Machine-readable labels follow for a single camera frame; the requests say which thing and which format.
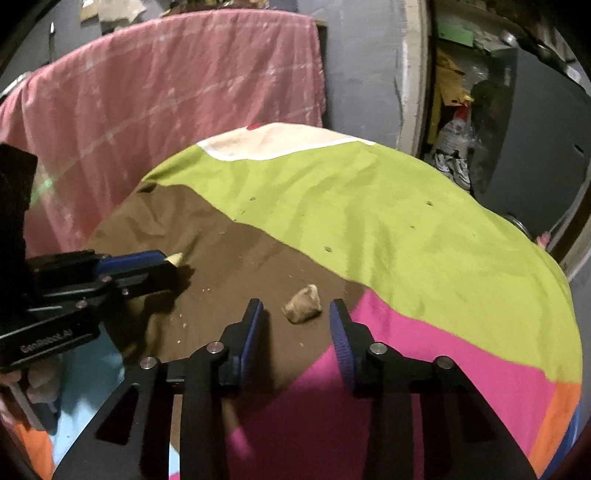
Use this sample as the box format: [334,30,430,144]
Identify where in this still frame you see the person left hand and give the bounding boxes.
[25,357,62,404]

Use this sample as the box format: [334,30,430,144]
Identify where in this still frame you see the pink checked cloth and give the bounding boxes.
[1,9,325,256]

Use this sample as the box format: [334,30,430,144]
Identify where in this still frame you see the colourful patchwork table cloth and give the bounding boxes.
[18,123,583,479]

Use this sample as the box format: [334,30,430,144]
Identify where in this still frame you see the pink bottle on floor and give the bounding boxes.
[536,232,551,250]

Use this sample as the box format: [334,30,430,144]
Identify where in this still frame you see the steel pot on floor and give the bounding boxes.
[503,214,533,241]

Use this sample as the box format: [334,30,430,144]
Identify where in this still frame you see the hanging beige towel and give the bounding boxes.
[98,0,146,23]

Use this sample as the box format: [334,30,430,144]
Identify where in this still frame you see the white sneakers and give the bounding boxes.
[432,149,471,191]

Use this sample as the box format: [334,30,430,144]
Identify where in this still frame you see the grey cabinet in doorway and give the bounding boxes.
[469,49,590,236]

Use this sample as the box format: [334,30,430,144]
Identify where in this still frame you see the yellow bag in closet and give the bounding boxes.
[428,48,472,144]

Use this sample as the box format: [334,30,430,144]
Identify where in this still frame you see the green box on shelf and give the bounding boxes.
[438,22,474,48]

